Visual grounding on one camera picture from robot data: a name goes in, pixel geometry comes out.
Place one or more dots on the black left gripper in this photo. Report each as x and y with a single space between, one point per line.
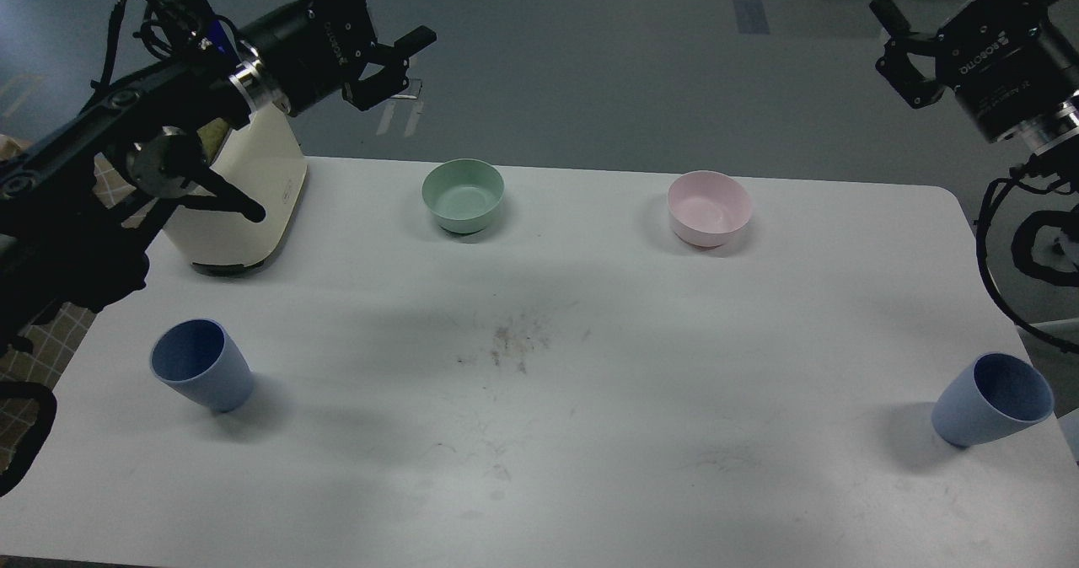
314 48

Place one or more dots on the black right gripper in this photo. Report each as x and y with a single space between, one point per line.
1007 62

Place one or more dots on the dark blue cup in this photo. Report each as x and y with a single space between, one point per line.
200 360

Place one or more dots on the light blue cup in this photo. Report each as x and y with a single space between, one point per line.
995 396

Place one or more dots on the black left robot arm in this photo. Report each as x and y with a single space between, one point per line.
81 207

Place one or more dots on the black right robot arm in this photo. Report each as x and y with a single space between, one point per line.
1050 170

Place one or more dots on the green bowl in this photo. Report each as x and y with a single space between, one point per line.
464 195

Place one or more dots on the pink bowl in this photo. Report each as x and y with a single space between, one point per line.
708 209

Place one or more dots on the checkered beige cloth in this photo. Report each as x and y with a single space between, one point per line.
53 343

